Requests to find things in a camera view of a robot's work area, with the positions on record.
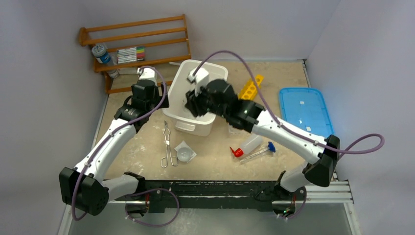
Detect blue label round container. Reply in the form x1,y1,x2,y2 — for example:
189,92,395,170
91,44,111,64

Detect coloured marker pen set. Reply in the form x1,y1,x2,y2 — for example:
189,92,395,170
116,46,145,64

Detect yellow test tube rack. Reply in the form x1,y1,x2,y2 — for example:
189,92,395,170
238,74,264,100

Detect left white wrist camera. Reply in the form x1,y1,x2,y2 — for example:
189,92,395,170
136,68,157,87

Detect metal crucible tongs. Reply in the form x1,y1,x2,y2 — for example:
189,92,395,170
161,120,179,168

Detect small plastic zip bag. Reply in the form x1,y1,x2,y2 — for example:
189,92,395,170
174,141,197,163

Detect blue cap glass tube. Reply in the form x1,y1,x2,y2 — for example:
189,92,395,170
240,141,276,164

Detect clear watch glass dish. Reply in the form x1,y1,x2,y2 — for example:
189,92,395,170
177,147,193,163

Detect white plastic bin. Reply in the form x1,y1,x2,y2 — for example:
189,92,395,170
162,59,216,137

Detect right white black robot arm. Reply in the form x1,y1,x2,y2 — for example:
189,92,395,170
185,79,340,199

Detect small clear capped bottle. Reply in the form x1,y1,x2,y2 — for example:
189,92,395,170
107,70,120,79

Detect wooden shelf rack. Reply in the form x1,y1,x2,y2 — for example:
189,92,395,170
78,14,191,94

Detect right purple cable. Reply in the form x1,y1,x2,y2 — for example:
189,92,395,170
191,49,386,221

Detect blue plastic lid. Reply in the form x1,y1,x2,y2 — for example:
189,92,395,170
278,87,334,137

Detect clear well plate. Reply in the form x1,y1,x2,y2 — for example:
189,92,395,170
228,125,249,138

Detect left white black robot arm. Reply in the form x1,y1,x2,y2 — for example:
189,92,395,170
59,79,169,221

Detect red cap wash bottle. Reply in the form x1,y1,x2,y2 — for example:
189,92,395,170
230,134,263,158

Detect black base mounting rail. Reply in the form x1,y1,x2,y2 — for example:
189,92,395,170
67,176,354,215

